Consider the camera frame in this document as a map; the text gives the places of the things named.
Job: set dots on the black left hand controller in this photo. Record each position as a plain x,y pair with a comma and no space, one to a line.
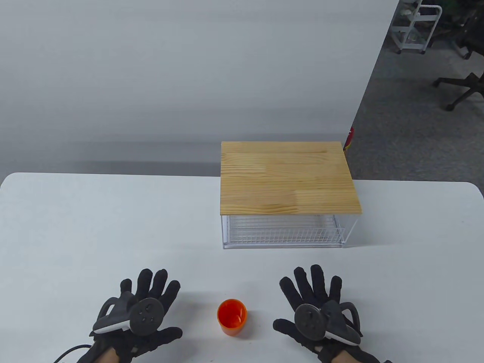
147,317

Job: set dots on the black right hand controller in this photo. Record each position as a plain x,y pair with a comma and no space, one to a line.
311,321

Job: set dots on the person's left hand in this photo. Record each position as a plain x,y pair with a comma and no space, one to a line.
172,332

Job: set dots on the red fire extinguisher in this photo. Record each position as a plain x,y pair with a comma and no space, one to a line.
349,138

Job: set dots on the person's right hand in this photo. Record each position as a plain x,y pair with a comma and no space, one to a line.
302,289

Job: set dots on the white rolling cart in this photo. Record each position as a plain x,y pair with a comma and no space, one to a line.
412,45

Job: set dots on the black office chair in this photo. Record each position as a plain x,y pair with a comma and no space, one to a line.
470,85
472,34

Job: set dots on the orange plastic cup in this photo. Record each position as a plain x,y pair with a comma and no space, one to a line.
231,321

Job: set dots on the white mesh sliding drawer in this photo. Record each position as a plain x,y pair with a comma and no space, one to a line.
283,236

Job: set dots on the black hand controller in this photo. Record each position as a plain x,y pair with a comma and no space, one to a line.
311,321
147,317

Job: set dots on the person's left forearm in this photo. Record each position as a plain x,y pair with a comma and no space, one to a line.
110,357

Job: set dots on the wooden top board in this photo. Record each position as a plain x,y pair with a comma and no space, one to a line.
283,177

